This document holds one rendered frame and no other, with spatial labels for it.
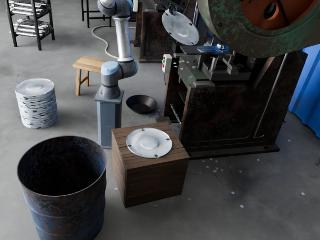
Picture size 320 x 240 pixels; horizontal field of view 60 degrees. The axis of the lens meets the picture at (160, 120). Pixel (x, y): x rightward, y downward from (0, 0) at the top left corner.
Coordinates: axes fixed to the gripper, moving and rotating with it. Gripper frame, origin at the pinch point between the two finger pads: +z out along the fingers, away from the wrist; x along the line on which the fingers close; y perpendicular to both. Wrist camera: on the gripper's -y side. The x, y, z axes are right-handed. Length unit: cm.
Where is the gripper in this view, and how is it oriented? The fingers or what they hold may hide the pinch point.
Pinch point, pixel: (175, 14)
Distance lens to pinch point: 183.5
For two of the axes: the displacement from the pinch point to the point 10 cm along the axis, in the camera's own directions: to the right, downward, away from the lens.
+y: -9.1, -3.2, 2.8
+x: -3.7, 9.2, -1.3
